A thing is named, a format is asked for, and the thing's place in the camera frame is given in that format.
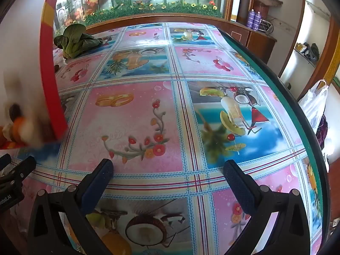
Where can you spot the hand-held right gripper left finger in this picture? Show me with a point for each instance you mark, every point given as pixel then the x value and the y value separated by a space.
pixel 97 191

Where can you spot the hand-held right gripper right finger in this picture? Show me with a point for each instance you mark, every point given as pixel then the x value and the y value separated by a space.
pixel 239 188

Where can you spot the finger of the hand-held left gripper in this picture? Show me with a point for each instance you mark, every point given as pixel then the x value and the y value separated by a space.
pixel 4 161
pixel 22 170

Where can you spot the red cardboard box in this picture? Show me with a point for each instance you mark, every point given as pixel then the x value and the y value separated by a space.
pixel 47 85

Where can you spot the dark purple bundle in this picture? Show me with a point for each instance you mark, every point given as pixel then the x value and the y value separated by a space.
pixel 322 132

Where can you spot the white plastic bag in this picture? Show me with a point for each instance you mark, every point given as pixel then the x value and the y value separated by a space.
pixel 313 106

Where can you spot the green bok choy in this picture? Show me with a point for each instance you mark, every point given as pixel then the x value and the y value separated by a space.
pixel 74 42

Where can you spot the fruit print tablecloth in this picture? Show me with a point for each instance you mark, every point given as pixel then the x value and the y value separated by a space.
pixel 159 66

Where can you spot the purple spray can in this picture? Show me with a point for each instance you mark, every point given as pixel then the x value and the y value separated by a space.
pixel 250 18
pixel 256 20

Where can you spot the wicker basket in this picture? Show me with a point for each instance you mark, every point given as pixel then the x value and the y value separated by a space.
pixel 263 5

